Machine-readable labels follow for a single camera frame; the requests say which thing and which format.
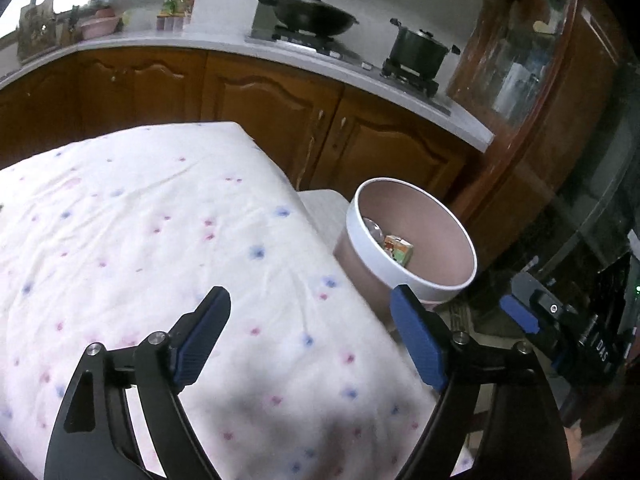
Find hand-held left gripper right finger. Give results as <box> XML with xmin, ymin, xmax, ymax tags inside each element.
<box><xmin>390</xmin><ymin>284</ymin><xmax>573</xmax><ymax>480</ymax></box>

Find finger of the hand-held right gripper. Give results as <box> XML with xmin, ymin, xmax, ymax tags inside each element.
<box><xmin>500</xmin><ymin>274</ymin><xmax>618</xmax><ymax>376</ymax></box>

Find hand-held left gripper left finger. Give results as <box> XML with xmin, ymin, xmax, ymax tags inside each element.
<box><xmin>44</xmin><ymin>286</ymin><xmax>232</xmax><ymax>480</ymax></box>

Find pink bin with white rim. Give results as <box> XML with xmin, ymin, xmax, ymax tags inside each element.
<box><xmin>332</xmin><ymin>177</ymin><xmax>478</xmax><ymax>332</ymax></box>

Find small drink carton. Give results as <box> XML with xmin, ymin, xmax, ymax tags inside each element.
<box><xmin>382</xmin><ymin>234</ymin><xmax>416</xmax><ymax>267</ymax></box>

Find white floral tablecloth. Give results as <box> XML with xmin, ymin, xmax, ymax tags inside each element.
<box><xmin>0</xmin><ymin>121</ymin><xmax>476</xmax><ymax>480</ymax></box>

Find clear plastic wrapper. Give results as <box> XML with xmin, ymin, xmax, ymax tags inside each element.
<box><xmin>362</xmin><ymin>217</ymin><xmax>386</xmax><ymax>247</ymax></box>

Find white stool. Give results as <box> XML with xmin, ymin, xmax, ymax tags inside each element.
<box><xmin>297</xmin><ymin>189</ymin><xmax>352</xmax><ymax>257</ymax></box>

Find brown glass door cabinet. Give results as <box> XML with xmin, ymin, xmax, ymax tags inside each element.
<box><xmin>445</xmin><ymin>0</ymin><xmax>640</xmax><ymax>273</ymax></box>

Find brown wooden base cabinets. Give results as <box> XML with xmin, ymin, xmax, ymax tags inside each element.
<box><xmin>0</xmin><ymin>50</ymin><xmax>471</xmax><ymax>223</ymax></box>

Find black cooking pot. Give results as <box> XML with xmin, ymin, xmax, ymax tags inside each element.
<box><xmin>382</xmin><ymin>17</ymin><xmax>461</xmax><ymax>83</ymax></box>

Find black gas stove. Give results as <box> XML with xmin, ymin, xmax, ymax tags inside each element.
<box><xmin>245</xmin><ymin>27</ymin><xmax>452</xmax><ymax>113</ymax></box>

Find white kitchen countertop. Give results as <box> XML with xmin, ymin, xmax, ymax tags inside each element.
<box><xmin>0</xmin><ymin>29</ymin><xmax>496</xmax><ymax>153</ymax></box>

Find group of condiment bottles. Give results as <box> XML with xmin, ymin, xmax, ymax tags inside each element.
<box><xmin>156</xmin><ymin>0</ymin><xmax>194</xmax><ymax>32</ymax></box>

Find pink plastic basin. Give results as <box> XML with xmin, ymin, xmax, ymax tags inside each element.
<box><xmin>79</xmin><ymin>14</ymin><xmax>124</xmax><ymax>41</ymax></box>

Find black wok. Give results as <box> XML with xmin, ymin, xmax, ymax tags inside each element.
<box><xmin>224</xmin><ymin>0</ymin><xmax>360</xmax><ymax>38</ymax></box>

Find wooden cutting board rack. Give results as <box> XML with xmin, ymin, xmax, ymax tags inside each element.
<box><xmin>17</xmin><ymin>2</ymin><xmax>59</xmax><ymax>64</ymax></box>

